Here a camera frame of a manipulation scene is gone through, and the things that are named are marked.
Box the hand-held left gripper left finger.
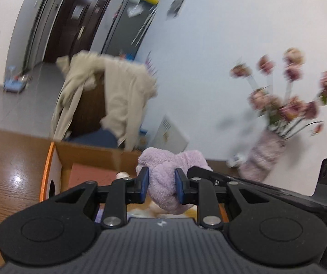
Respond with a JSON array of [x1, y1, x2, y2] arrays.
[[53, 167, 149, 229]]

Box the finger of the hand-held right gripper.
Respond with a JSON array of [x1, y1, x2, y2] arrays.
[[186, 166, 318, 210]]

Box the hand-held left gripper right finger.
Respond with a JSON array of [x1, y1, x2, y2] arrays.
[[175, 168, 269, 230]]

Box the lavender plush toy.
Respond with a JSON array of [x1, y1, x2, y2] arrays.
[[136, 147, 214, 215]]

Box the white and yellow plush toy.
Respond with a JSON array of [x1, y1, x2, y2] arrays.
[[115, 171, 198, 219]]

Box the red cardboard box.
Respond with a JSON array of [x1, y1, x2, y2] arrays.
[[39, 141, 230, 224]]

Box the pink textured vase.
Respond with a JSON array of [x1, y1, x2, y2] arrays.
[[238, 131, 287, 182]]

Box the small white bottle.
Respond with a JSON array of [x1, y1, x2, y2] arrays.
[[227, 153, 247, 168]]

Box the white vented panel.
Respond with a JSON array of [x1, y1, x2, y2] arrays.
[[151, 114, 190, 152]]

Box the blue seat cushion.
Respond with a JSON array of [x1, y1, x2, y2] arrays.
[[65, 129, 119, 149]]

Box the beige coat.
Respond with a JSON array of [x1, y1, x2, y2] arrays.
[[50, 50, 158, 152]]

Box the brown wooden chair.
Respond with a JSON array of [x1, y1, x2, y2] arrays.
[[68, 71, 111, 138]]

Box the dried pink rose bouquet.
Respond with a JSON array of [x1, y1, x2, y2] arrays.
[[229, 47, 327, 140]]

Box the grey refrigerator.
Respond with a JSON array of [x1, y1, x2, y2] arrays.
[[100, 0, 157, 58]]

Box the clear folded umbrella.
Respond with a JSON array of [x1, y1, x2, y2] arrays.
[[130, 6, 159, 47]]

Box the blue floor tray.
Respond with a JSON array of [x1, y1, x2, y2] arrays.
[[3, 66, 29, 94]]

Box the dark brown door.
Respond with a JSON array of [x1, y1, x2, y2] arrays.
[[42, 0, 113, 64]]

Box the purple wall stickers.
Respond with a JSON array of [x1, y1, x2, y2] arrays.
[[144, 51, 159, 78]]

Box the wall poster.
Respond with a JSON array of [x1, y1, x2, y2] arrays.
[[166, 0, 187, 21]]

